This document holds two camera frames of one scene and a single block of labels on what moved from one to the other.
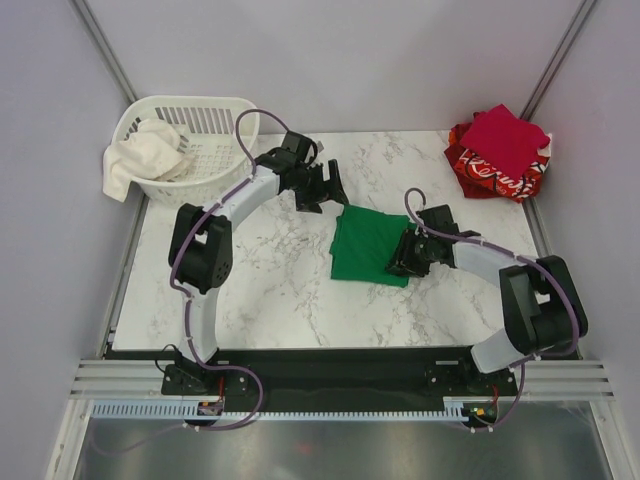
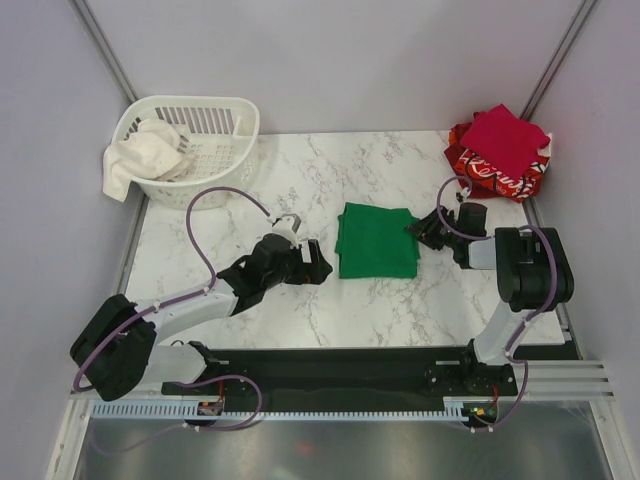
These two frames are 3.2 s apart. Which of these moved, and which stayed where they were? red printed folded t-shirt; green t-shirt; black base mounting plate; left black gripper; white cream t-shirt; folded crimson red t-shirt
Moved: green t-shirt; left black gripper
Stayed: red printed folded t-shirt; white cream t-shirt; black base mounting plate; folded crimson red t-shirt
